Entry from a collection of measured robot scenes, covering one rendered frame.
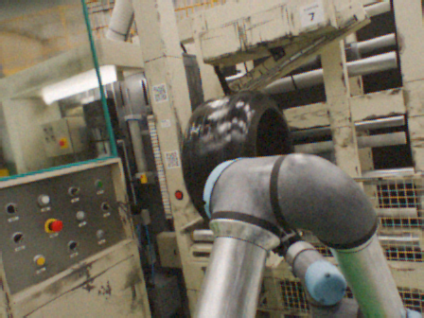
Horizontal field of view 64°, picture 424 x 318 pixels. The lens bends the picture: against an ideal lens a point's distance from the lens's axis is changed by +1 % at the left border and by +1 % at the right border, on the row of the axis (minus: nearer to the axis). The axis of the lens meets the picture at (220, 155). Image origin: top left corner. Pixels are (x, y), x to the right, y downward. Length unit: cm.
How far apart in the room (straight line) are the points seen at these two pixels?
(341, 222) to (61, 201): 110
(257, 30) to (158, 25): 42
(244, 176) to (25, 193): 95
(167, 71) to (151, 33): 17
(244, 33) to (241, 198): 115
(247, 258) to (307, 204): 12
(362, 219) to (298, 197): 10
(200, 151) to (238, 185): 65
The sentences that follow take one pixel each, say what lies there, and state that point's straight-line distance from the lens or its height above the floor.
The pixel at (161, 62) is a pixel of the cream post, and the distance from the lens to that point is 149.
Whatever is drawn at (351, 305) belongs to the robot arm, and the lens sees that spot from 82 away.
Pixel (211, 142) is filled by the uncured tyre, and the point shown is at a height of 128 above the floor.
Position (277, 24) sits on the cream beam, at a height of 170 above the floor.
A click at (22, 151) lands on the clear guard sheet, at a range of 132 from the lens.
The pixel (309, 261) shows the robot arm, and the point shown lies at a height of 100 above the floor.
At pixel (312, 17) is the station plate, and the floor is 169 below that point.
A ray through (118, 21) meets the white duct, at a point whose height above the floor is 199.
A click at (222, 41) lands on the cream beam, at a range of 163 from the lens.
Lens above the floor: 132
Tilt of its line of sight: 5 degrees down
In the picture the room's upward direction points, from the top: 10 degrees counter-clockwise
